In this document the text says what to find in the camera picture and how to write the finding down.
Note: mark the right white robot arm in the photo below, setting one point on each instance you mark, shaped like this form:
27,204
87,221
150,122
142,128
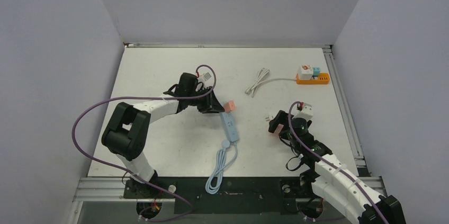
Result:
327,177

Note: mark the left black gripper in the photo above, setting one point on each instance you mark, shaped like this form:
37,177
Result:
206,107

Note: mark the pink blue power strip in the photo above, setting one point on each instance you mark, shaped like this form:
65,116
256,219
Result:
229,126

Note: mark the pink cube socket adapter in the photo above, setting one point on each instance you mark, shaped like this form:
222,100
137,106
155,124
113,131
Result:
271,115

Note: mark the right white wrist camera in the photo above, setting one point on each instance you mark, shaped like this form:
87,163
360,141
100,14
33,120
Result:
304,110

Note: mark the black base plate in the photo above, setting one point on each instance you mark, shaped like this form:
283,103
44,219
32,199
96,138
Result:
236,195

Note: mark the orange power strip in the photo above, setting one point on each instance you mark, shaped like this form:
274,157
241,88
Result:
321,79

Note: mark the small pink plug adapter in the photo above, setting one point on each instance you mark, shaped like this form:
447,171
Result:
229,106

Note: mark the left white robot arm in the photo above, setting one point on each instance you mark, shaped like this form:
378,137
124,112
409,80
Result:
126,132

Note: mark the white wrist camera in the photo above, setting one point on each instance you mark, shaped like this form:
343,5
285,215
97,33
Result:
206,79
304,110

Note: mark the white cube adapter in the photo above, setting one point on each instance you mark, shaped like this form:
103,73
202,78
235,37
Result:
305,72

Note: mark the teal plug adapter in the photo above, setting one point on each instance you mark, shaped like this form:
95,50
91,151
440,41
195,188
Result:
316,71

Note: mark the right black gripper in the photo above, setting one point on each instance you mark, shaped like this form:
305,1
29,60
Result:
281,118

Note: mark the aluminium frame rail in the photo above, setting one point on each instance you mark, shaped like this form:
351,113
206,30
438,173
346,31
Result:
348,121

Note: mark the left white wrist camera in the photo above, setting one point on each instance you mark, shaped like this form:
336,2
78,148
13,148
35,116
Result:
206,79

